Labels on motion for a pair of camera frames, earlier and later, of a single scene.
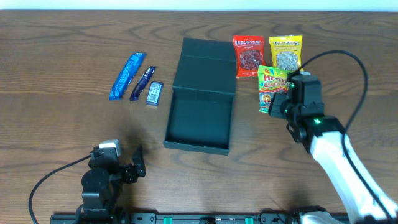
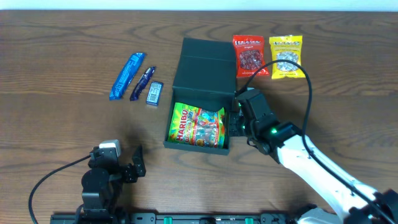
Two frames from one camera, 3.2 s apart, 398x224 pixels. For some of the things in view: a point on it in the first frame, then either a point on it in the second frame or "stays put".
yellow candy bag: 286,51 stays put
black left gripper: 129,172 stays put
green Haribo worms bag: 272,80 to 193,126
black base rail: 179,218 stays put
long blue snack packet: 125,79 stays put
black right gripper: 278,106 to 236,126
